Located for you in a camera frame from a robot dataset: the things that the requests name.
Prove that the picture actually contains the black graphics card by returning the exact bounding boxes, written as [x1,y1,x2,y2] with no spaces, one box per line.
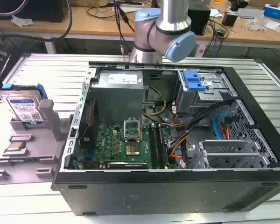
[106,161,150,169]

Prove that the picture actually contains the blue cardboard box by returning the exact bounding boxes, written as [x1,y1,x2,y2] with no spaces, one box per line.
[263,3,280,18]

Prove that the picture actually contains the RAM stick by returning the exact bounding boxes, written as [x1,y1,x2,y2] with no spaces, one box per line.
[0,156,56,163]

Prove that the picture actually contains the clear plastic bag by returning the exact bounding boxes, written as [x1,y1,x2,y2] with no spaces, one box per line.
[246,15,273,31]

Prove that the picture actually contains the crumpled white paper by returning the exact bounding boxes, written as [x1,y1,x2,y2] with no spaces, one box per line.
[11,14,35,28]

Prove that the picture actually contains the orange power wire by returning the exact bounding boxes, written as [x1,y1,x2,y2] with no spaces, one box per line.
[221,125,230,140]

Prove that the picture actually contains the blue data wire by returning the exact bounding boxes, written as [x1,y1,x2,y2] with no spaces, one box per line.
[212,113,233,140]

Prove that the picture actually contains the black cable bundle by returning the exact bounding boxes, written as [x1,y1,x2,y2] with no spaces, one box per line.
[172,98,237,146]

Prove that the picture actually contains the metal socket cover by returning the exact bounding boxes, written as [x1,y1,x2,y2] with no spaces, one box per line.
[123,119,144,143]

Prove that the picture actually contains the metal drive cage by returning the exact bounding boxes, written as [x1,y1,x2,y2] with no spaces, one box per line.
[174,69,238,115]

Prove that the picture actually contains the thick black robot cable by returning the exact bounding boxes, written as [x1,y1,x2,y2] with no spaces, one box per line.
[0,0,73,43]

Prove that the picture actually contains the flat grey box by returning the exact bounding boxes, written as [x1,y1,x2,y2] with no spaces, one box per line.
[236,8,266,20]

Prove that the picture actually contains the black case fan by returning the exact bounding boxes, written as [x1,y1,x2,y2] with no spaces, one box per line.
[80,97,99,153]

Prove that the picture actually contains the silver CPU chip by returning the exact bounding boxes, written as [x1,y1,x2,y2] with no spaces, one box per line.
[6,141,27,153]

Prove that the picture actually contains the hard disk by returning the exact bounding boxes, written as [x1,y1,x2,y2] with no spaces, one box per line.
[0,83,49,125]

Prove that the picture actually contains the grey power supply unit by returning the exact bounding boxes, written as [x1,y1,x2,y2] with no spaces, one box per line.
[91,70,147,121]

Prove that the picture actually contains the large black computer box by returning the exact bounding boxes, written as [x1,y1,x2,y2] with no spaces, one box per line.
[0,0,70,23]

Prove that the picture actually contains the small black cube box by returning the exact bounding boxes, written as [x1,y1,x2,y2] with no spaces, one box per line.
[222,12,238,27]

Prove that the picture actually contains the metal disk bay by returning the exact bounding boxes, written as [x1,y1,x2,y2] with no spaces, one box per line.
[190,139,279,169]

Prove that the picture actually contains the black box on desk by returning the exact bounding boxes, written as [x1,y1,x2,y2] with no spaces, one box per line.
[188,3,212,36]

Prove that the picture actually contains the yellow and black wire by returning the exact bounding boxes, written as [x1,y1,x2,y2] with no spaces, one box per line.
[141,86,167,116]

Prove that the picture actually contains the thin black hanging cables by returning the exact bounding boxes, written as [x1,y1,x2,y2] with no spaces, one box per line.
[113,0,136,56]

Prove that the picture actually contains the green motherboard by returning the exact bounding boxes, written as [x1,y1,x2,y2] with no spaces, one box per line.
[80,123,178,170]

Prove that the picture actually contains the wooden desk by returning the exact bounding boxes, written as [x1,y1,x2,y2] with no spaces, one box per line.
[0,4,280,50]

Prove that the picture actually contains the black PC case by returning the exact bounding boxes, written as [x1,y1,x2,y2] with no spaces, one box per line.
[50,61,280,217]

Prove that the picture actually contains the blue plastic drive latch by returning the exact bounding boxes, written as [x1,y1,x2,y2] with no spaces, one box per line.
[182,70,207,92]

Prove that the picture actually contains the grey parts rack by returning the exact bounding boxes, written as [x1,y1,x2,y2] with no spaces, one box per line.
[0,99,75,183]

